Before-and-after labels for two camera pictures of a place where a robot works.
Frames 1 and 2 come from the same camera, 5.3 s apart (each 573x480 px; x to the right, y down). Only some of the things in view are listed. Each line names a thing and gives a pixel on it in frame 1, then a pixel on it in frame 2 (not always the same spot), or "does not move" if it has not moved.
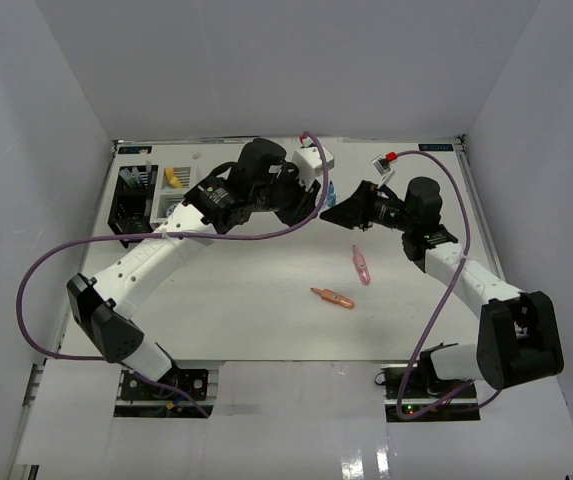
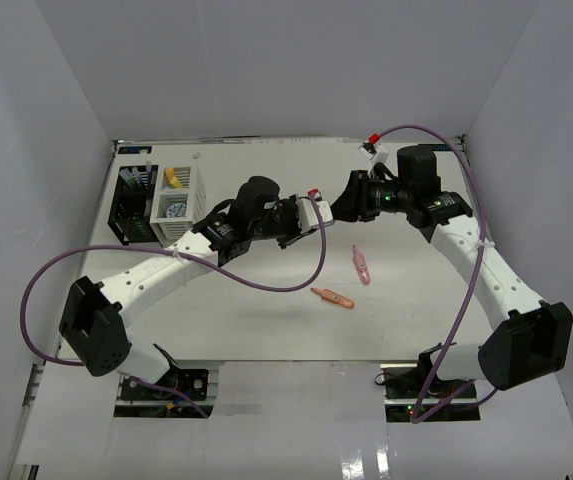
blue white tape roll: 170,209 does not move
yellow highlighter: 170,173 does not move
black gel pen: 125,174 does not move
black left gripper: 306,201 to 291,208
